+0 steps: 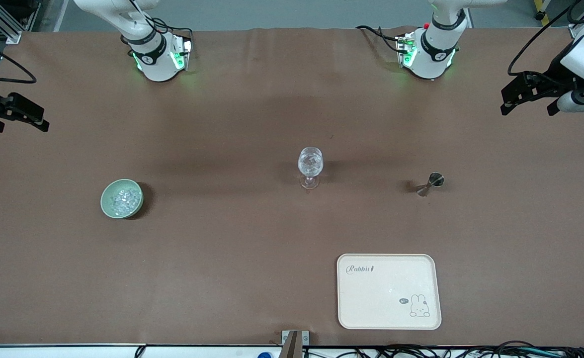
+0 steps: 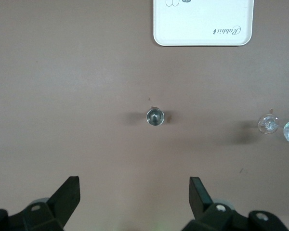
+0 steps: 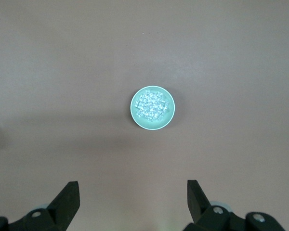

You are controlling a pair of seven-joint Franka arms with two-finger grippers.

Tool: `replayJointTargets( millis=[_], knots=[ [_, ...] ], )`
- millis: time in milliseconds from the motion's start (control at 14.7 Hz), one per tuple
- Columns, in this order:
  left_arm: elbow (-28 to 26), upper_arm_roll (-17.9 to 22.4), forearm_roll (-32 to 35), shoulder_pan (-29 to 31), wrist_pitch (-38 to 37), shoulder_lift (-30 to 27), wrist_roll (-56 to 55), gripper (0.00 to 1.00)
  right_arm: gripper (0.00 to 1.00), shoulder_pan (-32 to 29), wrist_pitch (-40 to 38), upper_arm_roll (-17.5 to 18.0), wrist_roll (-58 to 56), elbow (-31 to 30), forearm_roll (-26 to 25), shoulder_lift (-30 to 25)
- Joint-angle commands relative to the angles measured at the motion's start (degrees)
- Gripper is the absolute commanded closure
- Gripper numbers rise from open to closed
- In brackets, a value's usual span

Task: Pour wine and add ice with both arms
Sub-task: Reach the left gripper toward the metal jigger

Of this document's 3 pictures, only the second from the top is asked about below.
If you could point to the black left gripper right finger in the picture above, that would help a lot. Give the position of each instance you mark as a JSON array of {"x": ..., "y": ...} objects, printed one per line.
[{"x": 200, "y": 199}]

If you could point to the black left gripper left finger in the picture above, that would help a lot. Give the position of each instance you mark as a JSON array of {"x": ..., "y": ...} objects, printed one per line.
[{"x": 62, "y": 199}]

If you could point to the silver double cone jigger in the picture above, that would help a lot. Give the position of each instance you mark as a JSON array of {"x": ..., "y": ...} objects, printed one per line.
[{"x": 155, "y": 117}]

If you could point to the clear stemmed wine glass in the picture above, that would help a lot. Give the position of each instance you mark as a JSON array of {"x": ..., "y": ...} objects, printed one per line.
[{"x": 268, "y": 124}]

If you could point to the small brown tape marker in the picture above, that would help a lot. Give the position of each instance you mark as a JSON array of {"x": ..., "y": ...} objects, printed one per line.
[{"x": 271, "y": 110}]

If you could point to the white rabbit print tray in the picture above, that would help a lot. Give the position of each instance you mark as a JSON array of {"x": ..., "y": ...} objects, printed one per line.
[{"x": 202, "y": 19}]

